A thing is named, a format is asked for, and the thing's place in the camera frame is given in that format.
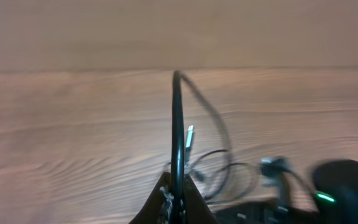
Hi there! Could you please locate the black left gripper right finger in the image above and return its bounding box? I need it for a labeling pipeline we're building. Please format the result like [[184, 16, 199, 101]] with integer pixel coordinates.
[[183, 174, 218, 224]]

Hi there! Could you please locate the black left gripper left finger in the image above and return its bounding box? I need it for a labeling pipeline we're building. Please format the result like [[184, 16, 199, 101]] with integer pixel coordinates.
[[129, 172, 170, 224]]

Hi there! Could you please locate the black USB cable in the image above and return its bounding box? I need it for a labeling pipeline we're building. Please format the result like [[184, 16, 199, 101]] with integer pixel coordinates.
[[163, 70, 260, 224]]

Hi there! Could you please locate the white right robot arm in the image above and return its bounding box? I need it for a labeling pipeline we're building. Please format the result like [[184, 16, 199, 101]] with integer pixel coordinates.
[[215, 157, 358, 224]]

